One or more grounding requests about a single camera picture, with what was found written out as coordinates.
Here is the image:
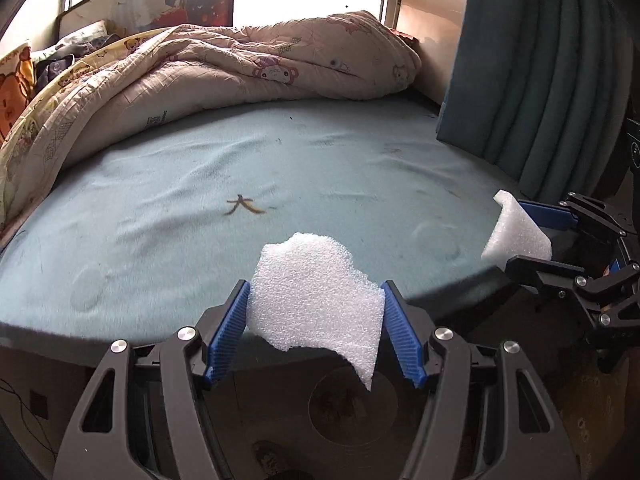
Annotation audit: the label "white foam block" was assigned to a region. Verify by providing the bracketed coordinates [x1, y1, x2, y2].
[480, 190, 552, 271]

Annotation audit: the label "white foam sheet piece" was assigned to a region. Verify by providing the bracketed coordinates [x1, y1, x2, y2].
[246, 233, 385, 389]

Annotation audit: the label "yellow patterned trash bag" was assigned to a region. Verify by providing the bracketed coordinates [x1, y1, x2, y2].
[555, 350, 639, 479]

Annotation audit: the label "beige bed base drawers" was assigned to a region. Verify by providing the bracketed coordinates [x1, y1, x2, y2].
[1, 348, 93, 476]

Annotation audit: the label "orange bear pillow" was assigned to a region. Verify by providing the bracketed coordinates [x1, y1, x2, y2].
[0, 42, 36, 143]

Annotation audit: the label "teal curtain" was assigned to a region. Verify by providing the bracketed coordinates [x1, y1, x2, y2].
[437, 0, 632, 203]

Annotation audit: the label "pink cartoon quilt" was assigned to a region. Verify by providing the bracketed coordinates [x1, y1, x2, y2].
[1, 11, 421, 237]

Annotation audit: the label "brown dried peel scrap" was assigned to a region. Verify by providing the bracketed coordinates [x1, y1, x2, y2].
[222, 194, 269, 217]

